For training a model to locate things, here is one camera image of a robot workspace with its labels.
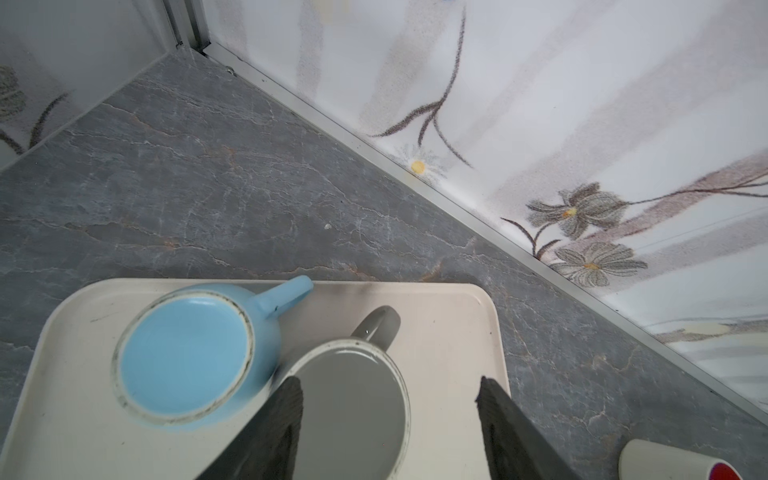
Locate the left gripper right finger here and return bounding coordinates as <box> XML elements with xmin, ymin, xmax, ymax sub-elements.
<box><xmin>476</xmin><ymin>376</ymin><xmax>579</xmax><ymax>480</ymax></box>

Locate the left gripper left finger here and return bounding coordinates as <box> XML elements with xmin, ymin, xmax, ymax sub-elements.
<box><xmin>199</xmin><ymin>376</ymin><xmax>304</xmax><ymax>479</ymax></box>

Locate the tall grey mug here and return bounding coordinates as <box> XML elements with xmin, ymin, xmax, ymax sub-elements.
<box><xmin>273</xmin><ymin>306</ymin><xmax>411</xmax><ymax>479</ymax></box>

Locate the white round mug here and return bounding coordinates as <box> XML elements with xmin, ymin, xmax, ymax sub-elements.
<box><xmin>618</xmin><ymin>439</ymin><xmax>743</xmax><ymax>480</ymax></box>

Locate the beige plastic tray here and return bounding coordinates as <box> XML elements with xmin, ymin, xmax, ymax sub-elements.
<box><xmin>1</xmin><ymin>278</ymin><xmax>507</xmax><ymax>479</ymax></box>

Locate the light blue mug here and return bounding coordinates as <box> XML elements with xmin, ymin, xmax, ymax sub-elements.
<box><xmin>111</xmin><ymin>276</ymin><xmax>314</xmax><ymax>430</ymax></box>

